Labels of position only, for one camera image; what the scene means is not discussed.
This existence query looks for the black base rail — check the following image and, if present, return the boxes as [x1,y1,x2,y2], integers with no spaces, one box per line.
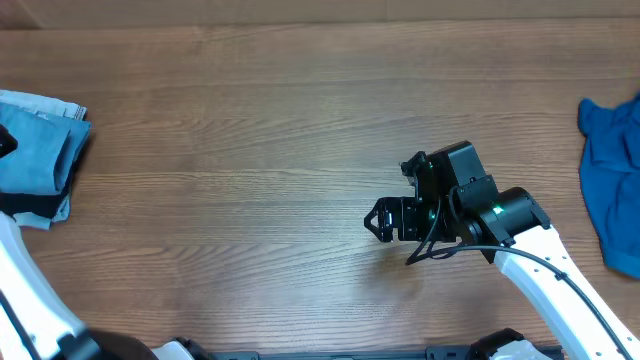
[209,345,471,360]

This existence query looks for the light denim folded garment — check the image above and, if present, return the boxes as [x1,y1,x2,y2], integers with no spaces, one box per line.
[1,90,89,230]

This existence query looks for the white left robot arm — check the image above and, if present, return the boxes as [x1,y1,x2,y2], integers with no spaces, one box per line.
[1,192,208,360]

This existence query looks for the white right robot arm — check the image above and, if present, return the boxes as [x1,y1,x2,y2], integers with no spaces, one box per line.
[364,176,639,359]

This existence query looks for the black folded garment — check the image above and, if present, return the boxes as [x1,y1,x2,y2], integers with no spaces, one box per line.
[1,180,72,220]

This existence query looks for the dark blue cloth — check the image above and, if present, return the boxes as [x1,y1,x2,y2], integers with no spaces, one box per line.
[578,97,639,279]

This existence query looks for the light blue denim jeans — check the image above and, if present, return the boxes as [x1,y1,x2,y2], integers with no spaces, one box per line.
[1,104,91,195]

